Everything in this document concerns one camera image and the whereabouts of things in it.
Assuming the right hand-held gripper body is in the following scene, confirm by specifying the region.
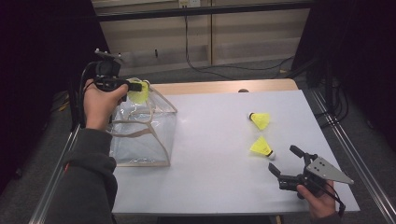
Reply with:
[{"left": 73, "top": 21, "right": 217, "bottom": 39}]
[{"left": 277, "top": 156, "right": 355, "bottom": 198}]

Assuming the person's right hand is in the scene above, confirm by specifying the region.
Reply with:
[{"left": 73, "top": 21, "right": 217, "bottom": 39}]
[{"left": 296, "top": 181, "right": 337, "bottom": 220}]

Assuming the black floor cable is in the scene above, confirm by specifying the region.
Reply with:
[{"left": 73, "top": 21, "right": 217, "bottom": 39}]
[{"left": 184, "top": 15, "right": 295, "bottom": 80}]

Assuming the left hand-held gripper cable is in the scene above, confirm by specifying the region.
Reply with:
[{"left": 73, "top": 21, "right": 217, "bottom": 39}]
[{"left": 78, "top": 61, "right": 98, "bottom": 129}]

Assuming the yellow shuttlecock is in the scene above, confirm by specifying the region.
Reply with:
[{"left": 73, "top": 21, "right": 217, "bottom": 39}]
[
  {"left": 247, "top": 111, "right": 271, "bottom": 132},
  {"left": 126, "top": 78, "right": 151, "bottom": 105},
  {"left": 248, "top": 135, "right": 276, "bottom": 161}
]

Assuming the black metal stand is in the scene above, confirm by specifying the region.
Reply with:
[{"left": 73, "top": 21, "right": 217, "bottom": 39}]
[{"left": 66, "top": 74, "right": 94, "bottom": 133}]

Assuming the black horizontal bar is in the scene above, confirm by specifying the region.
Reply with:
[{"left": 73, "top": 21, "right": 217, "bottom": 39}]
[{"left": 96, "top": 1, "right": 316, "bottom": 22}]

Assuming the white wall socket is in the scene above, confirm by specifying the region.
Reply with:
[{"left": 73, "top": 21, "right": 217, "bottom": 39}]
[{"left": 178, "top": 0, "right": 202, "bottom": 9}]

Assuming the bundle of black cables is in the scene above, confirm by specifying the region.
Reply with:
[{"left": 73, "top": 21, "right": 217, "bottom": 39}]
[{"left": 314, "top": 77, "right": 350, "bottom": 129}]

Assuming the person's left hand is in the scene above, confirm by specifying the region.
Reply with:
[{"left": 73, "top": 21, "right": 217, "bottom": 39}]
[{"left": 83, "top": 78, "right": 130, "bottom": 131}]

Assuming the right hand-held gripper cable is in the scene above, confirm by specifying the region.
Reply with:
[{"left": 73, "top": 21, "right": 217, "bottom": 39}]
[{"left": 314, "top": 180, "right": 347, "bottom": 218}]

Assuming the wooden cabinet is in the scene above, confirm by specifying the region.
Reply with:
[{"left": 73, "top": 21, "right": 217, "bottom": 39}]
[{"left": 92, "top": 0, "right": 312, "bottom": 77}]

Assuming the aluminium rail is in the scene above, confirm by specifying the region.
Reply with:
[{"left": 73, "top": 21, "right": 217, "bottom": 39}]
[
  {"left": 28, "top": 122, "right": 82, "bottom": 224},
  {"left": 310, "top": 88, "right": 396, "bottom": 224}
]

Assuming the hand-held gripper cable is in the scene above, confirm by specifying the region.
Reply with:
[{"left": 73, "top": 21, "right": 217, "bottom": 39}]
[
  {"left": 314, "top": 180, "right": 347, "bottom": 218},
  {"left": 78, "top": 61, "right": 98, "bottom": 129}
]

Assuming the clear bag with beige trim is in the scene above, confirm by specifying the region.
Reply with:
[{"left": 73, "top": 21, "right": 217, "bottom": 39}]
[{"left": 106, "top": 77, "right": 178, "bottom": 168}]

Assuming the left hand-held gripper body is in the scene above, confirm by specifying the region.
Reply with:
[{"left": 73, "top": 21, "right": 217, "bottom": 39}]
[{"left": 92, "top": 48, "right": 129, "bottom": 93}]

